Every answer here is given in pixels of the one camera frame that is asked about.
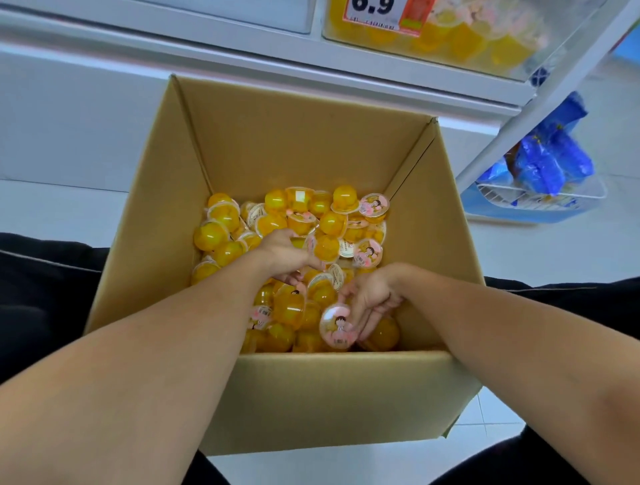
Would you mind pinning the pink-lidded single jelly cup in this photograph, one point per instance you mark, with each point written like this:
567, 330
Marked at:
335, 327

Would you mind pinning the person's right forearm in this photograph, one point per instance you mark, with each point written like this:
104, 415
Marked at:
525, 359

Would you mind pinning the white shelf unit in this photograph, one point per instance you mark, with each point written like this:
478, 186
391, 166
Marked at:
250, 55

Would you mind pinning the heap of mixed jelly sweets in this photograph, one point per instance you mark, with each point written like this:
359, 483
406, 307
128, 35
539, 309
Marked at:
470, 42

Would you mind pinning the clear plastic bin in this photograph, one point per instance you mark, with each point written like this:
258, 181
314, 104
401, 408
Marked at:
550, 55

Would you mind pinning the red and white price tag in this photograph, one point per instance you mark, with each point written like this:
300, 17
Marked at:
385, 12

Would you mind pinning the brown cardboard box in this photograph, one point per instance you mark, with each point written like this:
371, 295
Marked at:
320, 399

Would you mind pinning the person's right thumb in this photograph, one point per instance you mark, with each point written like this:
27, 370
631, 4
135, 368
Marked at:
350, 291

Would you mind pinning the pile of yellow jelly cups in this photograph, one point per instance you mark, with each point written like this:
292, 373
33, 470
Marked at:
225, 220

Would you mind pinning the person's right hand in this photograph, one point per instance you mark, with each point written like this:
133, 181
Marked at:
375, 290

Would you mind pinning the blue snack packet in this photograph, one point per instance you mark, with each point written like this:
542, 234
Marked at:
562, 117
537, 167
575, 155
496, 173

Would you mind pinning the black trousers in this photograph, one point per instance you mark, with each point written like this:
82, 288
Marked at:
40, 300

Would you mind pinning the person's left forearm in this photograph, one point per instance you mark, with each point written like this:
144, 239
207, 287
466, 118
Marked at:
125, 374

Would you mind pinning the person's left fingers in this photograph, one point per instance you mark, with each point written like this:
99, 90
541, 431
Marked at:
306, 264

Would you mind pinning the person's left hand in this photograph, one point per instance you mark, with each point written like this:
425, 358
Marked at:
280, 252

